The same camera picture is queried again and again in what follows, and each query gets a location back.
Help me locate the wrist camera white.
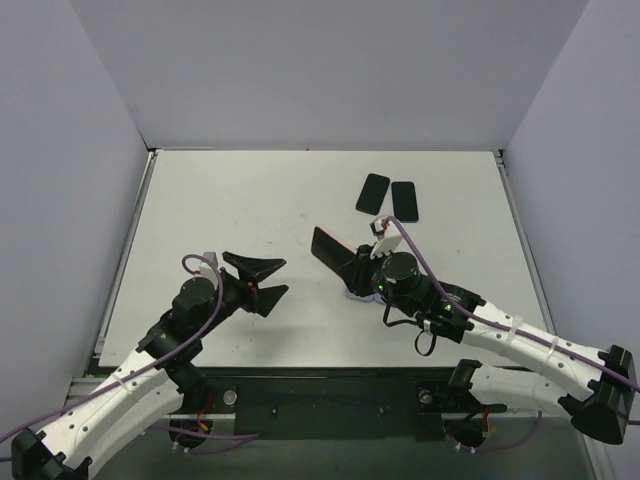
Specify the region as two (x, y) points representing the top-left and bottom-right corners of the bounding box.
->
(197, 252), (219, 282)
(370, 216), (403, 259)

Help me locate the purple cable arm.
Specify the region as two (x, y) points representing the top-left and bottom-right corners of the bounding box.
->
(384, 215), (640, 455)
(0, 253), (261, 464)

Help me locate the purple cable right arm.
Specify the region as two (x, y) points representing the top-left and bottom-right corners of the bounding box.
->
(384, 215), (640, 455)

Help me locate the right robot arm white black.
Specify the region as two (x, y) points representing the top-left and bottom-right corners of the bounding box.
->
(311, 243), (635, 445)

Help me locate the lilac phone case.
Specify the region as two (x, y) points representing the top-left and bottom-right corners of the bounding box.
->
(345, 290), (386, 305)

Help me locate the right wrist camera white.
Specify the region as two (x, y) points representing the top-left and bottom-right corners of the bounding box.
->
(370, 216), (403, 259)

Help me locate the aluminium frame rail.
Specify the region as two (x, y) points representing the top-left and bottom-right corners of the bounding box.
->
(61, 377), (119, 416)

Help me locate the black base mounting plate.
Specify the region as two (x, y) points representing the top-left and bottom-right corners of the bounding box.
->
(164, 367), (506, 444)

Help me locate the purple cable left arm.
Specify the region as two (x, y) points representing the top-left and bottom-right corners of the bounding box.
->
(0, 253), (261, 464)

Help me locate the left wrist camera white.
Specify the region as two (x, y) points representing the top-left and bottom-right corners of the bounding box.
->
(197, 252), (219, 282)

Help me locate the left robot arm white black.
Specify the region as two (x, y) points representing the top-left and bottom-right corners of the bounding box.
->
(7, 252), (288, 479)

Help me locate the blue phone black screen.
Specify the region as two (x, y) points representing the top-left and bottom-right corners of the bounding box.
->
(391, 181), (419, 223)

